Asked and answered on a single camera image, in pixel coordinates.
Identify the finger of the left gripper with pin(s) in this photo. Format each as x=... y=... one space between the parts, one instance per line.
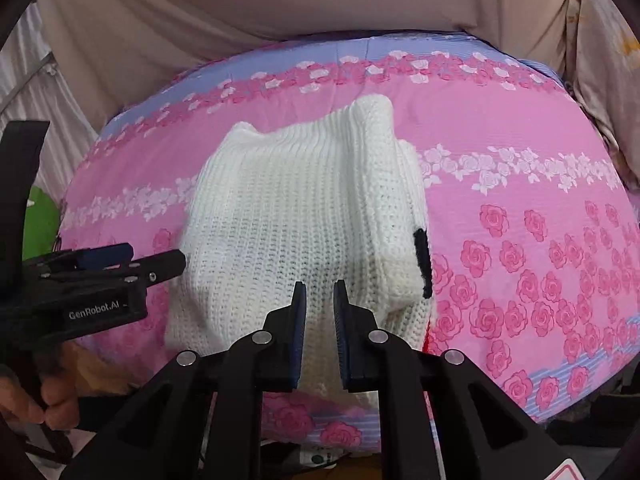
x=83 y=259
x=158 y=268

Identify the white red black knit sweater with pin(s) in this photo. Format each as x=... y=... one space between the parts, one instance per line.
x=336 y=199

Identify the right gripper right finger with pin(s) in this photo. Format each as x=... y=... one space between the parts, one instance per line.
x=441 y=417

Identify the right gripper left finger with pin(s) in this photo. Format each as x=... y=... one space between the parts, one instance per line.
x=199 y=417

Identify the green plush pillow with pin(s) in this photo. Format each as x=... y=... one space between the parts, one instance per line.
x=42 y=220

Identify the floral cream pillow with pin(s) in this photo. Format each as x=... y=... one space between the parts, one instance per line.
x=602 y=68

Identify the white power strip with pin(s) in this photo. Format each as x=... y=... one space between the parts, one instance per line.
x=312 y=458

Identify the white satin curtain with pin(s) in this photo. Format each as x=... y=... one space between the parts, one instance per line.
x=33 y=88

